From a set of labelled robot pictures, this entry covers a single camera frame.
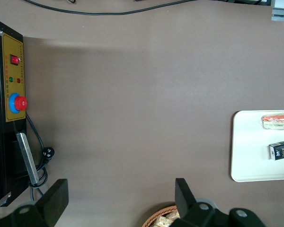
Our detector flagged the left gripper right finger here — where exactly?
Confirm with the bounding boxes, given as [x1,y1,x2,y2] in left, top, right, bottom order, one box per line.
[169,177,266,227]

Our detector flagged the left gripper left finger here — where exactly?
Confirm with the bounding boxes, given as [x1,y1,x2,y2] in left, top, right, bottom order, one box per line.
[0,178,70,227]

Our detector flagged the cream plastic tray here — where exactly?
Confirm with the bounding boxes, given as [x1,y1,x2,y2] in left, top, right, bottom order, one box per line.
[230,109,284,183]

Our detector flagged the beige cracker snacks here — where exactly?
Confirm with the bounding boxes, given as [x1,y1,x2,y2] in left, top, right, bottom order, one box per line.
[153,210,182,227]

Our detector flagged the orange-brown wicker basket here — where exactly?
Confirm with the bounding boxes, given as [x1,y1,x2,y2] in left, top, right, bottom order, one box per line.
[141,205,180,227]

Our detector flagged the black control box yellow panel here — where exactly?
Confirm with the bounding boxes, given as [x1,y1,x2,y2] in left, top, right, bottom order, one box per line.
[0,19,28,211]

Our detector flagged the black Face tissue pack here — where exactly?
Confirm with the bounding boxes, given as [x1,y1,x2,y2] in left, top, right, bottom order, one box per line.
[268,140,284,162]

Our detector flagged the red emergency stop button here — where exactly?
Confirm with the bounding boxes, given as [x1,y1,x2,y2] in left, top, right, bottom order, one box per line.
[9,93,28,114]

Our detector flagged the wrapped sandwich snack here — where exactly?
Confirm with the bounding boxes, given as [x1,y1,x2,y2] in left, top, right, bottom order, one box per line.
[259,113,284,131]

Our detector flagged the silver metal bracket strip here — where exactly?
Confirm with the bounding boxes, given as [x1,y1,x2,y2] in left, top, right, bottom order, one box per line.
[15,131,39,185]

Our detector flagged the black power cable with plug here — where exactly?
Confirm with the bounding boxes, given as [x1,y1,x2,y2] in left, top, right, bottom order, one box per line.
[25,113,55,202]

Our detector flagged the long black cable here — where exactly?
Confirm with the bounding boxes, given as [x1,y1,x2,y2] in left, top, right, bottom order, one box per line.
[23,0,198,16]

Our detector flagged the grey metal frame piece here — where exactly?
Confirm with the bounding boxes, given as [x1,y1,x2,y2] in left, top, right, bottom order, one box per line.
[271,8,284,22]

